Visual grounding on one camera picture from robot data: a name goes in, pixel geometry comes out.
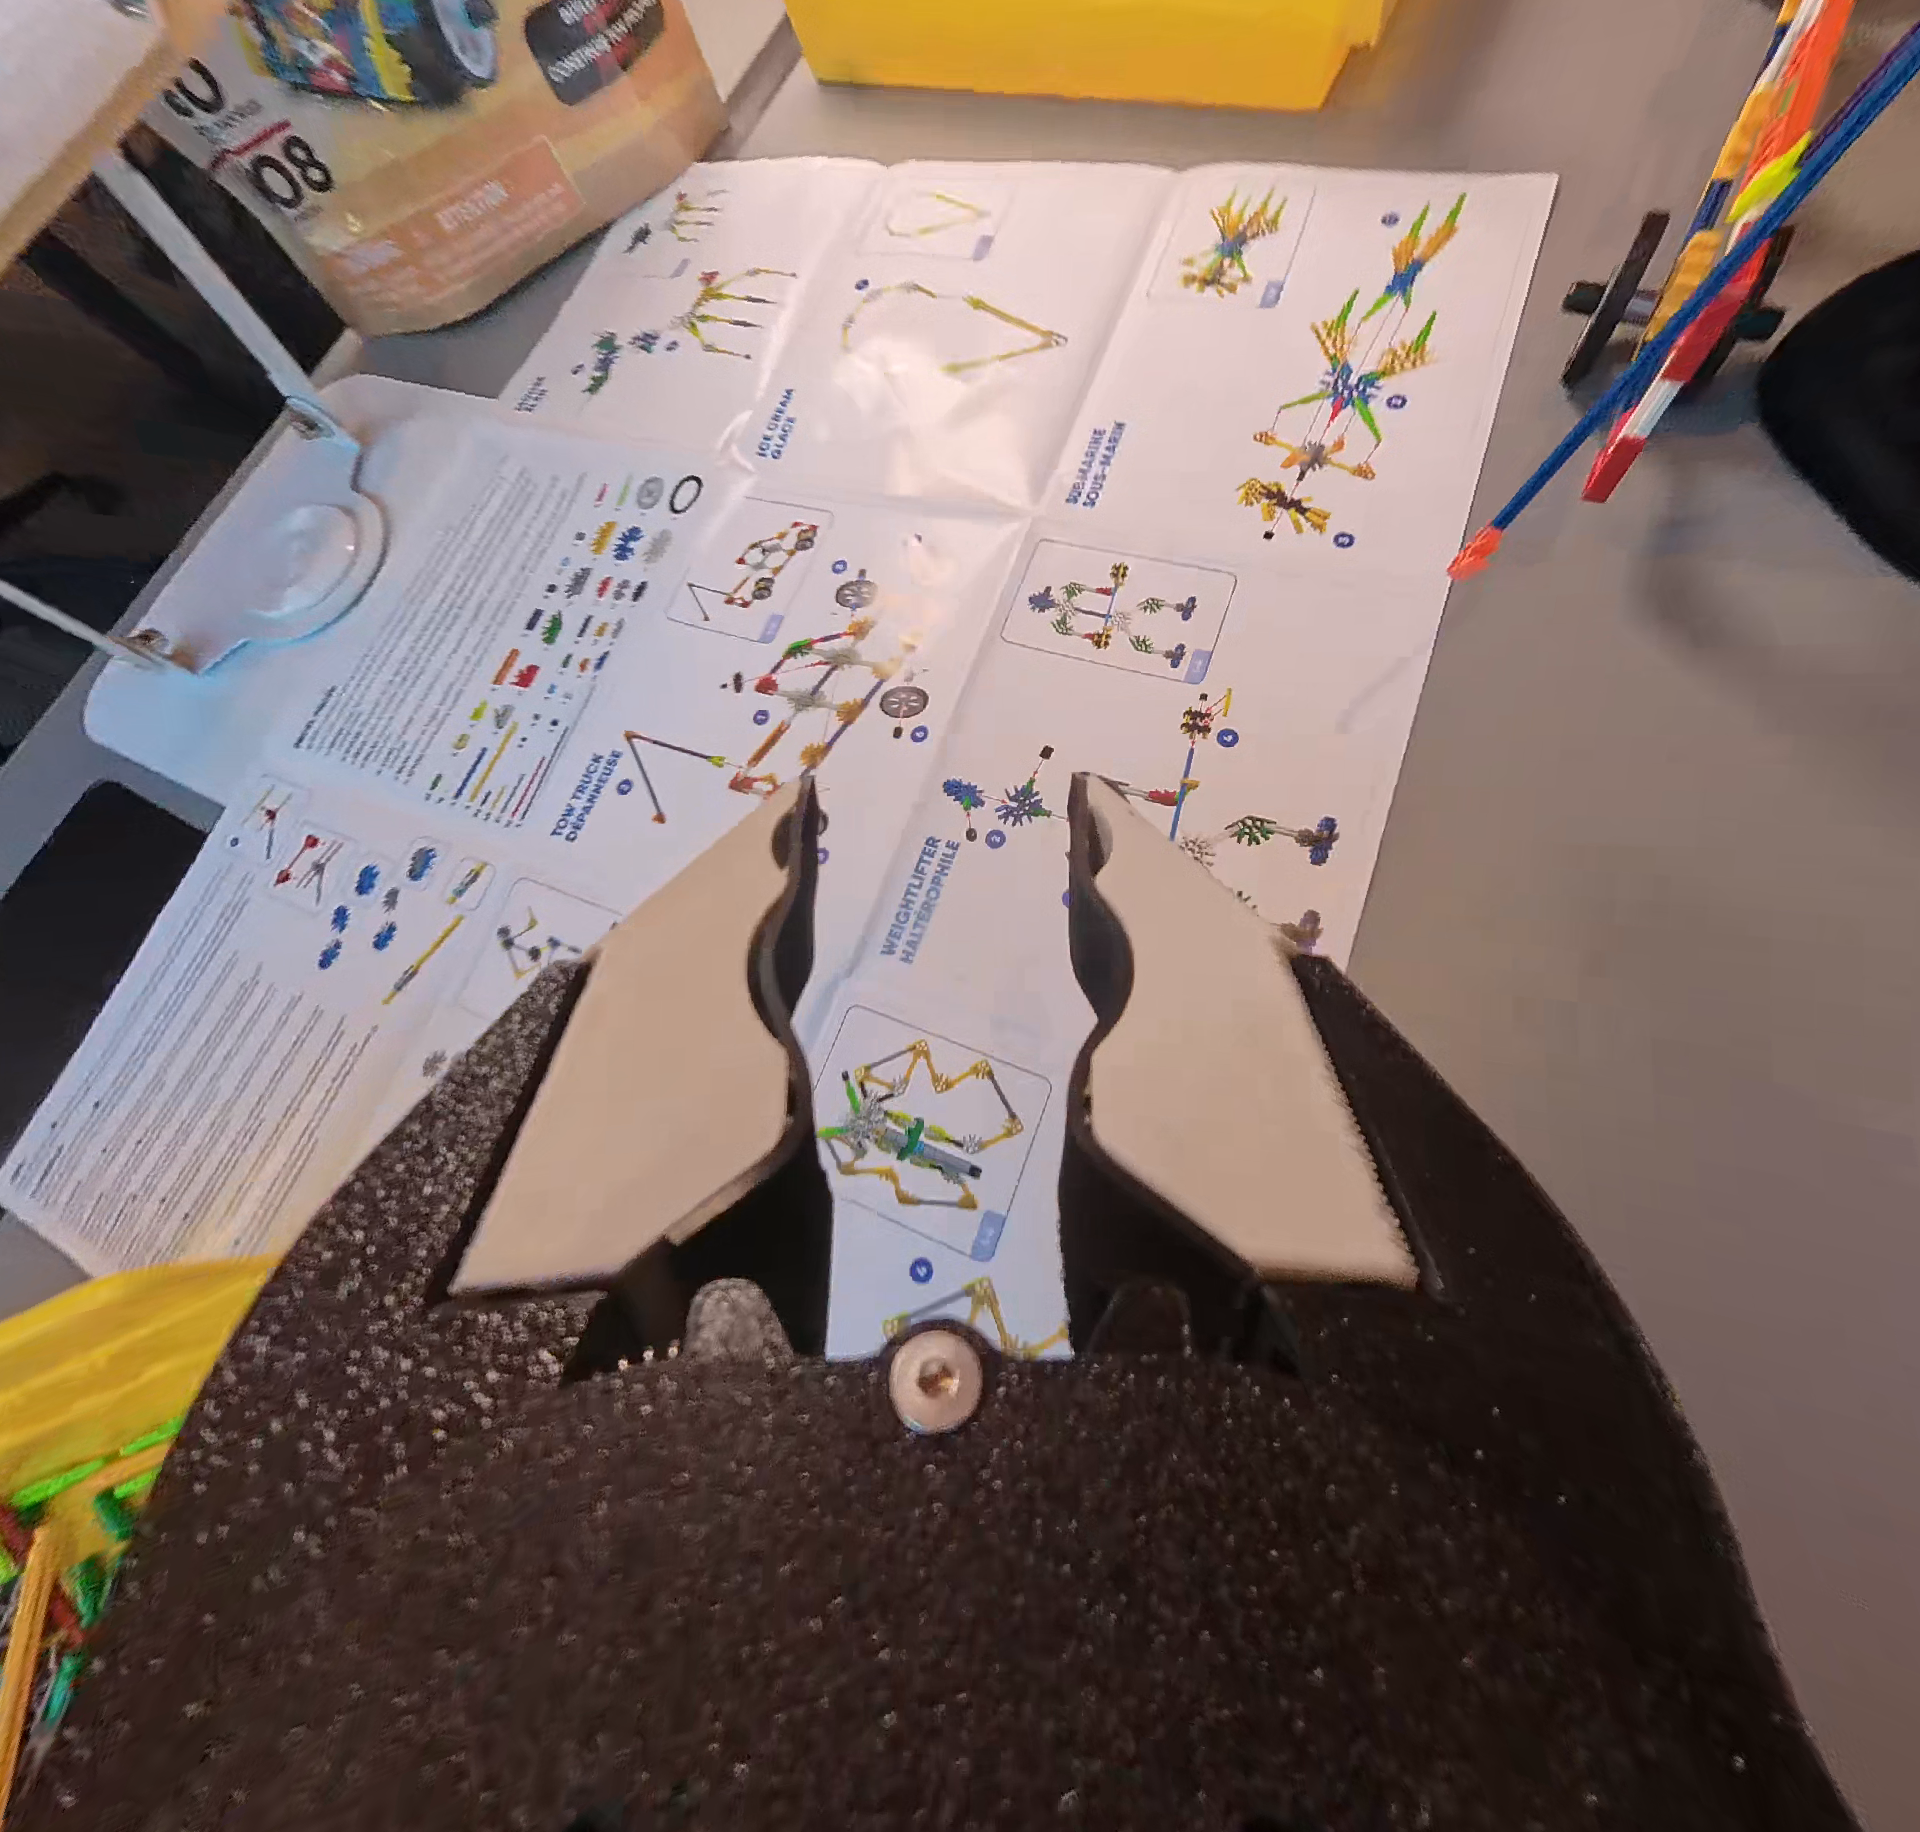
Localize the white stand base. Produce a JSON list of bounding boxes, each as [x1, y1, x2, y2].
[[0, 144, 398, 815]]

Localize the yellow plastic bin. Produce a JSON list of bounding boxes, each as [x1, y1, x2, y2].
[[744, 0, 1461, 117], [0, 1256, 275, 1832]]

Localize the colourful cardboard toy box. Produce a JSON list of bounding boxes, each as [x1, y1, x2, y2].
[[144, 0, 733, 336]]

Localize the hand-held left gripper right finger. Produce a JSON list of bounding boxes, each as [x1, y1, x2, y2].
[[1059, 775, 1420, 1359]]

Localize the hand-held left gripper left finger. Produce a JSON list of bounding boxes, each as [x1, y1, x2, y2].
[[453, 781, 826, 1359]]

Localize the pile of toy rods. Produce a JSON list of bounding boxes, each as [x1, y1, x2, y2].
[[0, 1419, 185, 1787]]

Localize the grey desk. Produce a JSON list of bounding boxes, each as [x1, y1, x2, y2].
[[0, 0, 1920, 1832]]

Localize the black desk mat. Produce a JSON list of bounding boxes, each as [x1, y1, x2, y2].
[[0, 779, 216, 1078]]

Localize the blue rods with orange connector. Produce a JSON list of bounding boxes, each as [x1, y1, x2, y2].
[[1444, 25, 1920, 584]]

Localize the white instruction sheet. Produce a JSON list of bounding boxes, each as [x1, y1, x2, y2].
[[0, 155, 1562, 1359]]

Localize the colourful rod and connector model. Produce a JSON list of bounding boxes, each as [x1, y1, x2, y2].
[[1562, 0, 1920, 506]]

